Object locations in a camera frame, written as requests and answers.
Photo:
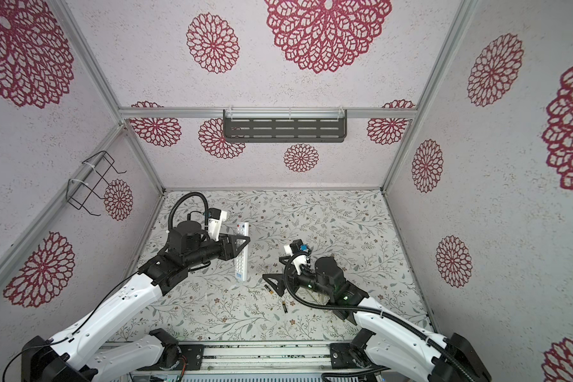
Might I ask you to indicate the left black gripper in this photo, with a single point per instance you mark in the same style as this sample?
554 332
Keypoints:
230 251

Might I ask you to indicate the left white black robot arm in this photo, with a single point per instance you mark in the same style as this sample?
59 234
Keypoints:
76 354

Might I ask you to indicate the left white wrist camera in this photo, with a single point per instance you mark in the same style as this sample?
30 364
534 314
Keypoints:
216 218

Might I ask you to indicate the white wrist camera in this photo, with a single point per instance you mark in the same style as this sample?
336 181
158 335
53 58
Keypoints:
216 218
300 250

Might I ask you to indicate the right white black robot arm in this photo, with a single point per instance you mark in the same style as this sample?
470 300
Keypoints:
384 340

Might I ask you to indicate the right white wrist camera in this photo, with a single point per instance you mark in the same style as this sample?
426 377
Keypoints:
300 250

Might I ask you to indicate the dark grey wall shelf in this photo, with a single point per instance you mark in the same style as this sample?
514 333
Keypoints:
286 127

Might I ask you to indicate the black wire wall rack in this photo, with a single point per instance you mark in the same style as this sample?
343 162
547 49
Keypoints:
81 189

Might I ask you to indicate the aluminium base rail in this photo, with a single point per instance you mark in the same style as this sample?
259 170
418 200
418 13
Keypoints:
265 357

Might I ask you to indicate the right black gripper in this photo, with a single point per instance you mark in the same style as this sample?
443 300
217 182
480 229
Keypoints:
294 278

